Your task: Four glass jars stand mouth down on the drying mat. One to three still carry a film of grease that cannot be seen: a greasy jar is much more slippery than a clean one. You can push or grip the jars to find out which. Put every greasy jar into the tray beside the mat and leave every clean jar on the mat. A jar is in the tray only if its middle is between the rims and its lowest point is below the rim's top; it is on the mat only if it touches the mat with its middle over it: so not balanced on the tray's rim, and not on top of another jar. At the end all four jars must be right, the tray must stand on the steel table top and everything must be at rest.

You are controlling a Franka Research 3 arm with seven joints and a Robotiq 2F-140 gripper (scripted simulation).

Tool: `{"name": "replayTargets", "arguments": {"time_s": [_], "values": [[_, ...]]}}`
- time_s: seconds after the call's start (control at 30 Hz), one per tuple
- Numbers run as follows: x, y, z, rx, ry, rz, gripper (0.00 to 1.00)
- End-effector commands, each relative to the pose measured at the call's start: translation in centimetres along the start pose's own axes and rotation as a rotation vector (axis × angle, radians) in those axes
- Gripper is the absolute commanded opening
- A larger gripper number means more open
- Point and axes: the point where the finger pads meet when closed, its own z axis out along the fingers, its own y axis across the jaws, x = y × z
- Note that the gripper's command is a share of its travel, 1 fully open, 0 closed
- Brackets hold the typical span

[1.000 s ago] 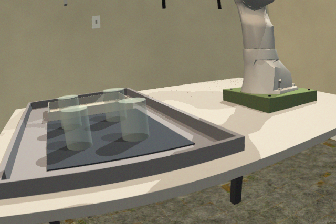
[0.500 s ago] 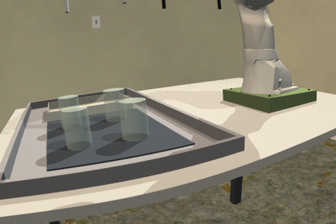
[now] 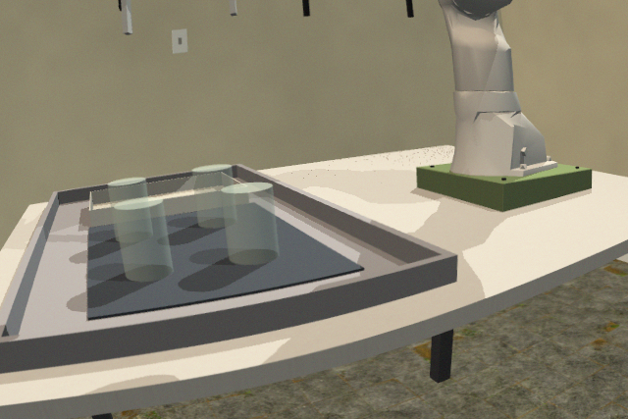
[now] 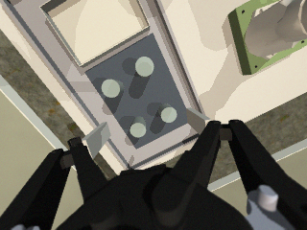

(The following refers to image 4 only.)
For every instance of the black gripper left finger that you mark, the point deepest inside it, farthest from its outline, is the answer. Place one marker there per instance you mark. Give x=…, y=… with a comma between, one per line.
x=36, y=205

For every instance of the clear glass cylinder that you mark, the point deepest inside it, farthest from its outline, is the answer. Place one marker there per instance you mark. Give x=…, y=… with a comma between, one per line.
x=144, y=67
x=167, y=113
x=138, y=127
x=112, y=88

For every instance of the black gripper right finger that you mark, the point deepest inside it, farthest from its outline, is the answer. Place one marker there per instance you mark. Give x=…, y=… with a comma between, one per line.
x=275, y=201

